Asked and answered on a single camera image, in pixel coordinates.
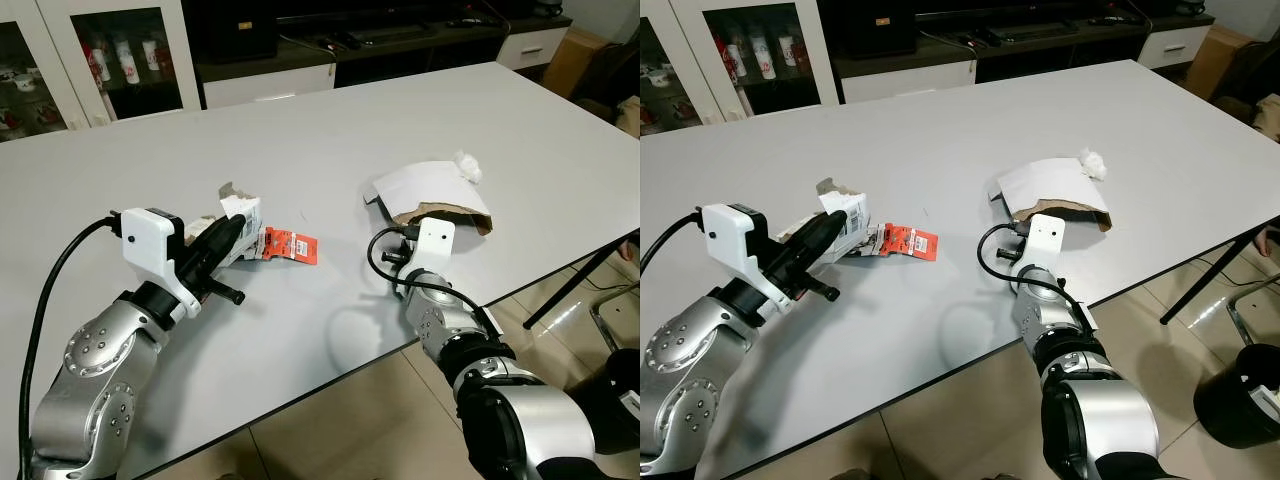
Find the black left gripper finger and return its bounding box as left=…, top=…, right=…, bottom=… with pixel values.
left=805, top=236, right=849, bottom=281
left=196, top=213, right=247, bottom=256
left=210, top=238, right=245, bottom=276
left=790, top=210, right=851, bottom=256

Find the torn white cardboard package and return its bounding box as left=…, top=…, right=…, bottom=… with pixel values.
left=195, top=182, right=267, bottom=268
left=800, top=179, right=872, bottom=263

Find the white cardboard sheet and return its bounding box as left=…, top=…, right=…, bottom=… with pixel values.
left=992, top=157, right=1112, bottom=234
left=362, top=158, right=495, bottom=237

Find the black round rubbish bin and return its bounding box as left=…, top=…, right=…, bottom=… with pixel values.
left=1194, top=344, right=1280, bottom=450
left=600, top=348, right=641, bottom=426

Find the red printed packet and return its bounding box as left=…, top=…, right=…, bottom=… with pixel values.
left=867, top=223, right=942, bottom=264
left=261, top=228, right=320, bottom=267

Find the wide white drawer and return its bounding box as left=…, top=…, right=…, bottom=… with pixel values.
left=202, top=64, right=337, bottom=110
left=840, top=60, right=977, bottom=105

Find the black table leg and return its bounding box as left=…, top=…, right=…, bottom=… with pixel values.
left=523, top=233, right=641, bottom=332
left=1159, top=233, right=1267, bottom=325

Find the chair with brown patterned cover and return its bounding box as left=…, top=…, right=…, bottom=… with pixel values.
left=1224, top=278, right=1280, bottom=348
left=588, top=288, right=641, bottom=353

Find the black speaker box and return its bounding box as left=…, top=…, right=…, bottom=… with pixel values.
left=842, top=0, right=919, bottom=59
left=204, top=0, right=282, bottom=63

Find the white glass door cabinet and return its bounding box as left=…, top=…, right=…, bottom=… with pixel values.
left=640, top=0, right=843, bottom=129
left=0, top=0, right=203, bottom=143

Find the dark tv stand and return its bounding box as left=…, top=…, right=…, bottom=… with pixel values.
left=192, top=0, right=573, bottom=109
left=832, top=0, right=1219, bottom=105

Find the small white drawer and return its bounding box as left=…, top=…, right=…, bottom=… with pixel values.
left=1138, top=25, right=1217, bottom=70
left=497, top=27, right=572, bottom=70

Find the tan cardboard box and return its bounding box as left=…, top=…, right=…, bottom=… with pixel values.
left=1184, top=25, right=1253, bottom=101
left=544, top=27, right=613, bottom=103

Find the dark brown armchair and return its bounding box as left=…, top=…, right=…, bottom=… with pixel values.
left=1214, top=40, right=1280, bottom=131

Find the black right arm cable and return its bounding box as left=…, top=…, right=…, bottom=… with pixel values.
left=367, top=226, right=493, bottom=333
left=978, top=222, right=1093, bottom=323

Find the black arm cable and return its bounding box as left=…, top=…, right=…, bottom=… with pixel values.
left=640, top=208, right=707, bottom=276
left=18, top=213, right=127, bottom=473
left=367, top=226, right=493, bottom=333
left=978, top=222, right=1093, bottom=323

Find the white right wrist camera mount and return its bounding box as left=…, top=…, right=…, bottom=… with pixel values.
left=1024, top=213, right=1068, bottom=278
left=404, top=215, right=457, bottom=283

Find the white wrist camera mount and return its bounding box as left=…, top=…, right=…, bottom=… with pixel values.
left=120, top=207, right=207, bottom=307
left=1024, top=213, right=1068, bottom=278
left=700, top=203, right=793, bottom=313
left=404, top=215, right=457, bottom=283

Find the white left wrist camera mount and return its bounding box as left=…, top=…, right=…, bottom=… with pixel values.
left=700, top=203, right=793, bottom=313
left=120, top=207, right=207, bottom=307

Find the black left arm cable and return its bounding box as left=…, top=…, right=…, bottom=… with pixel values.
left=640, top=208, right=707, bottom=276
left=18, top=213, right=127, bottom=473

